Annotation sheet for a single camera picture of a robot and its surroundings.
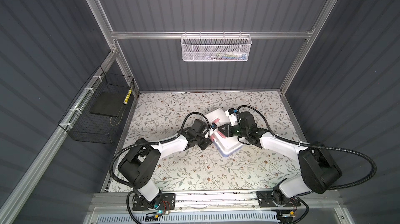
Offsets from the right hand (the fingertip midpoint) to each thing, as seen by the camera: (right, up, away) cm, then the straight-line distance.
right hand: (220, 130), depth 86 cm
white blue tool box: (+2, -7, -7) cm, 10 cm away
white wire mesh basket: (-2, +60, +38) cm, 71 cm away
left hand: (-7, -5, +4) cm, 10 cm away
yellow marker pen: (-50, +19, -5) cm, 53 cm away
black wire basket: (-60, +9, -14) cm, 63 cm away
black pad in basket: (-56, +15, -11) cm, 59 cm away
